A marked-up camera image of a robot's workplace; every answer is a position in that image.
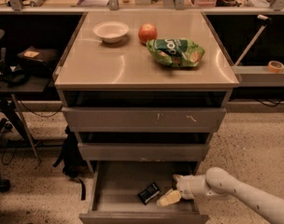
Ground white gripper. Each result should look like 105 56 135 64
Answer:
157 175 209 207

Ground dark rxbar blueberry wrapper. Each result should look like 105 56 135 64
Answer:
137 182 161 204

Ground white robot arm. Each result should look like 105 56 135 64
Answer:
157 167 284 224

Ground bottom drawer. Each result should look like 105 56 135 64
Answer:
79 161 208 224

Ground drawer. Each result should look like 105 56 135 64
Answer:
79 161 208 224
63 107 226 133
78 143 209 161

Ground middle drawer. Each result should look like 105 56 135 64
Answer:
78 143 209 161

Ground grey drawer cabinet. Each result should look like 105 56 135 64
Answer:
52 9 241 224

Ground top drawer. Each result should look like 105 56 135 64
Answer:
63 107 226 133

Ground green chip bag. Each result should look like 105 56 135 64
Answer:
146 38 205 68

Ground tape roll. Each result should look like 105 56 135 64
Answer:
267 61 284 74

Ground red apple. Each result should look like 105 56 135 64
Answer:
138 23 158 44

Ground white bowl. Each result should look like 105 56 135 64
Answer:
92 21 129 44

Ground black side table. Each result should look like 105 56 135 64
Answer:
0 76 51 162

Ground black headphones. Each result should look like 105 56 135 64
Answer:
0 61 29 86

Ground black box with label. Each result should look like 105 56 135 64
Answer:
17 46 60 77

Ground white stick tool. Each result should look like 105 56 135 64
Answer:
234 14 271 66

